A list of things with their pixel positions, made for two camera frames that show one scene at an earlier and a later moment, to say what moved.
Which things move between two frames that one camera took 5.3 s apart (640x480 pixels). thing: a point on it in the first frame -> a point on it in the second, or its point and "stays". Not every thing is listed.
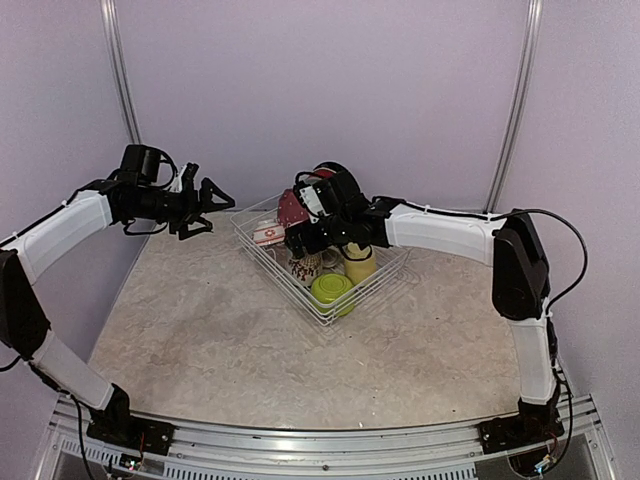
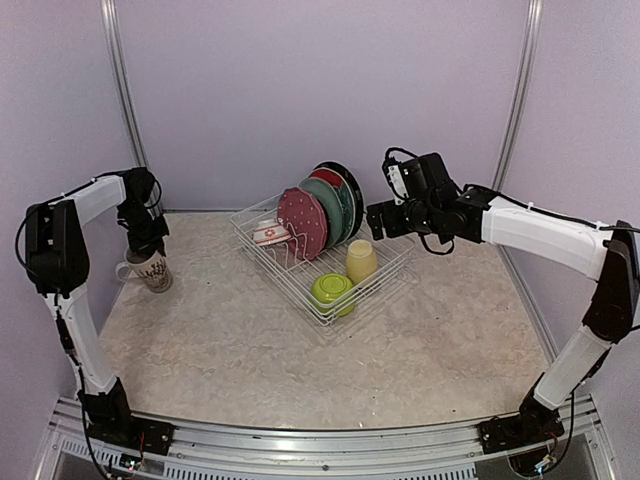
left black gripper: x=192 y=209 -> x=151 y=245
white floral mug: x=305 y=268 -> x=151 y=269
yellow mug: x=359 y=261 stays
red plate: x=324 y=174 stays
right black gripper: x=295 y=243 -> x=394 y=227
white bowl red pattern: x=269 y=235 stays
